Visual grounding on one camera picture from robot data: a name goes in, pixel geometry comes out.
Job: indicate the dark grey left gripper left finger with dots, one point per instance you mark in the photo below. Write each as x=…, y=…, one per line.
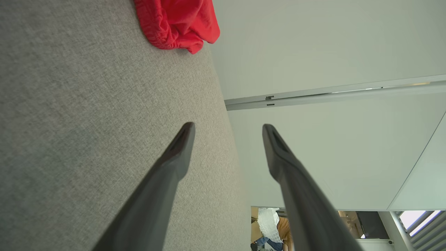
x=163, y=181

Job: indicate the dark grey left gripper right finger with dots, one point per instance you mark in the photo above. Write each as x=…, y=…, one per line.
x=303, y=202

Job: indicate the orange brown garment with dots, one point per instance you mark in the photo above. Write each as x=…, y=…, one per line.
x=285, y=232

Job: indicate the white quilted cloth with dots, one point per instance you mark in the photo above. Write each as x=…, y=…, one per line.
x=268, y=223

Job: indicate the blue cloth item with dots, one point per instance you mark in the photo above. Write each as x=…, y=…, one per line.
x=273, y=244

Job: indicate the brown cardboard box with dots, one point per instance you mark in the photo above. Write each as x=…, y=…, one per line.
x=254, y=230

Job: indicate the black monitor screen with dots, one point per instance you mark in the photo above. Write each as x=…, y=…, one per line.
x=373, y=225

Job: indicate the grey fabric sofa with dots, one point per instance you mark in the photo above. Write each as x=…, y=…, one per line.
x=69, y=122

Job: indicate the grey window blinds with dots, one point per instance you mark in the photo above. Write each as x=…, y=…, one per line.
x=428, y=230

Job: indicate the red crinkled garment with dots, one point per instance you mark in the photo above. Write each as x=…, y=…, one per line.
x=174, y=24

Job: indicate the grey aluminium partition post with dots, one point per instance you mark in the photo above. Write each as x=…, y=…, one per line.
x=313, y=96

